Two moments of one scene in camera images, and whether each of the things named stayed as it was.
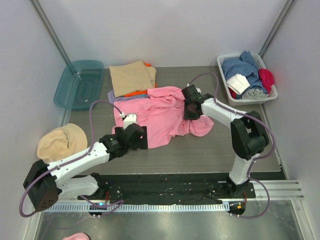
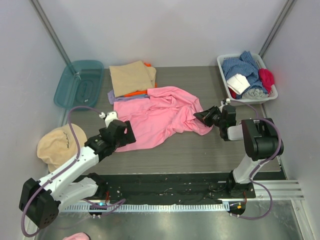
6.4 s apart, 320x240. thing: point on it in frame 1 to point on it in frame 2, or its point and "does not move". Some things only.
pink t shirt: x=162 y=111 does not move
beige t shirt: x=129 y=78 does not move
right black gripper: x=188 y=93 to x=213 y=118
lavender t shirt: x=112 y=100 does not move
